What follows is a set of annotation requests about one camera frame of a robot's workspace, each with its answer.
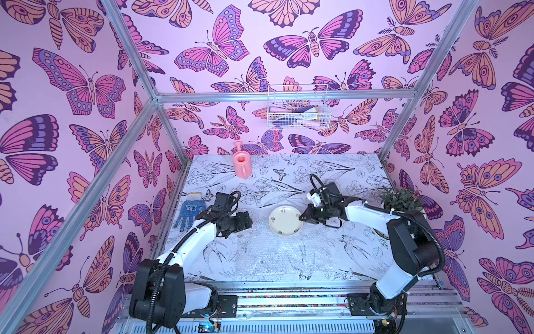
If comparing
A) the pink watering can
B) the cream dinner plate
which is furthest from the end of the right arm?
the pink watering can

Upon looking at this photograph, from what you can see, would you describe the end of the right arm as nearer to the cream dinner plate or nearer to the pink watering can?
the cream dinner plate

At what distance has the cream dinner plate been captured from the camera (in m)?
0.87
